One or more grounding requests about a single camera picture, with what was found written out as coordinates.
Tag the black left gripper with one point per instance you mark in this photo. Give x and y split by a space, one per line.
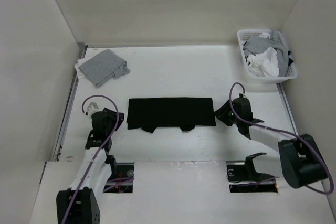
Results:
120 120

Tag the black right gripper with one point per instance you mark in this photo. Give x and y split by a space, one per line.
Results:
221 113

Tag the black tank top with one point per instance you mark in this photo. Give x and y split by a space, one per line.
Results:
185 113

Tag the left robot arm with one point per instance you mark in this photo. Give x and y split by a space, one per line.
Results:
79 202

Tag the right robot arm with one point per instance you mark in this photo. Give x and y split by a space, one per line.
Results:
300 159

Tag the folded grey tank top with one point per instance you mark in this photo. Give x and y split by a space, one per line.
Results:
104 66

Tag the folded white tank top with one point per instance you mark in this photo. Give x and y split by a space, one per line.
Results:
79 73

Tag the white laundry basket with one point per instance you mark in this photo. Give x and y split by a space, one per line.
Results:
290 74

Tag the grey garment in basket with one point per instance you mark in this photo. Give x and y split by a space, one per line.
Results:
253 44

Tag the black garment in basket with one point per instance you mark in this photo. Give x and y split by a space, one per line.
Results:
290 59

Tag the pink white garment in basket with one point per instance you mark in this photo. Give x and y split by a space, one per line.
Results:
265 35

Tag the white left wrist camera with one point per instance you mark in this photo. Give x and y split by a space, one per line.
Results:
92 107

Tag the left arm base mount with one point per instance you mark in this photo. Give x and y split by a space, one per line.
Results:
122 177

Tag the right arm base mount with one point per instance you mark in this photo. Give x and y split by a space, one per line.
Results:
243 177

